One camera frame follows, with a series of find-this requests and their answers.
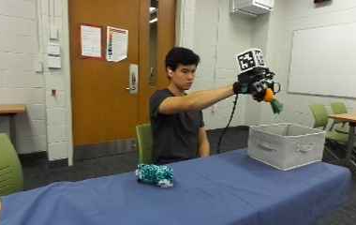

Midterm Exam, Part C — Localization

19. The orange carrot soft toy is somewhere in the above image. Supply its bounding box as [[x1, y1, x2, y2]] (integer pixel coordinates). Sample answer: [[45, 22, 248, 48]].
[[262, 87, 285, 115]]

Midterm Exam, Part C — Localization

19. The blue tablecloth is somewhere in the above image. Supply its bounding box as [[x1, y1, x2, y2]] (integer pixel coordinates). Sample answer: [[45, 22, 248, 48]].
[[0, 147, 353, 225]]

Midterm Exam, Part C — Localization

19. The wooden door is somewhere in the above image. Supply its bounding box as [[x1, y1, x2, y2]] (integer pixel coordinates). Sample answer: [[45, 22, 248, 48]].
[[69, 0, 179, 146]]

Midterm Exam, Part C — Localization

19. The black glove cable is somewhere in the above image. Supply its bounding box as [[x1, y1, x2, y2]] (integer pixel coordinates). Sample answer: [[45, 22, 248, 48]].
[[216, 93, 241, 155]]

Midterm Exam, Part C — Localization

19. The silver door handle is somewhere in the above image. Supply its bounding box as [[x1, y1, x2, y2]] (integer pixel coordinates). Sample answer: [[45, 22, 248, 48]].
[[125, 63, 140, 95]]

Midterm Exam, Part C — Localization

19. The whiteboard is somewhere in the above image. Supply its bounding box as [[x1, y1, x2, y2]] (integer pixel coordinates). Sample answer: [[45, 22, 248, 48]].
[[288, 19, 356, 101]]

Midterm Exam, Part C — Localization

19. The the person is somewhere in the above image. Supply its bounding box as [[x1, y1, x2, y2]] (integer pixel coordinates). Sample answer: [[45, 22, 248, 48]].
[[149, 46, 282, 166]]

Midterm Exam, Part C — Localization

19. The white wall switch box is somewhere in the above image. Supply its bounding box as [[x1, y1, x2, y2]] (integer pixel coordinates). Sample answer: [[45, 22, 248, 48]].
[[48, 43, 63, 69]]

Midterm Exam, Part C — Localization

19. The wooden table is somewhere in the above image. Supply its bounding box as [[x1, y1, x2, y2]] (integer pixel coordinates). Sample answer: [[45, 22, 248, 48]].
[[328, 110, 356, 185], [0, 103, 29, 148]]

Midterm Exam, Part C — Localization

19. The teal spotted soft toy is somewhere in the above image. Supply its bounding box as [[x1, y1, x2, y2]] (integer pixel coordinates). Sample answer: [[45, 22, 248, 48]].
[[135, 162, 176, 188]]

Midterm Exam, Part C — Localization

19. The white marker cube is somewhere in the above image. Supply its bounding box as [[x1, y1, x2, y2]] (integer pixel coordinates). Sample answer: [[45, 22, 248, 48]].
[[236, 47, 268, 73]]

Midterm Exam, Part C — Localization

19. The grey fabric storage box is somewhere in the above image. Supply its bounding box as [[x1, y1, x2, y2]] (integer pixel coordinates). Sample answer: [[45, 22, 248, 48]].
[[248, 122, 328, 172]]

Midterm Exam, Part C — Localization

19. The white wall unit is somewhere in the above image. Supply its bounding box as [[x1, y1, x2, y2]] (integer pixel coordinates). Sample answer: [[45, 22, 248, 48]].
[[229, 0, 276, 18]]

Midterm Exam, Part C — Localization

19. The colourful paper poster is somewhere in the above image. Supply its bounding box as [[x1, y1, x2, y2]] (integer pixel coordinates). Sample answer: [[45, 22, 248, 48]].
[[107, 25, 129, 63]]

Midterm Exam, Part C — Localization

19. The white paper notice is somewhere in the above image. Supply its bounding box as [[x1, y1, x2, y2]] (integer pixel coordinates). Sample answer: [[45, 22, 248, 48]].
[[80, 24, 104, 59]]

